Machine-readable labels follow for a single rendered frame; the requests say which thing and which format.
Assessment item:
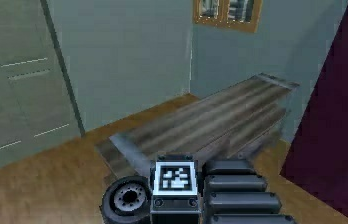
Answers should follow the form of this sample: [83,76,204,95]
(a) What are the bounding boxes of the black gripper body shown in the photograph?
[100,175,155,224]

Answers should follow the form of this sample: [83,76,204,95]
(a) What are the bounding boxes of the grey brown wooden shelf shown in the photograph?
[95,72,300,188]

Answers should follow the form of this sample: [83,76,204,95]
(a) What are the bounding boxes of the pale green panelled door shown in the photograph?
[0,0,86,175]

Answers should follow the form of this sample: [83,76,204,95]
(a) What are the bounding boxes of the wooden framed window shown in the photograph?
[193,0,264,34]

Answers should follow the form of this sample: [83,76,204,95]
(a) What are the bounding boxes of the dark maroon cabinet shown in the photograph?
[279,0,348,224]

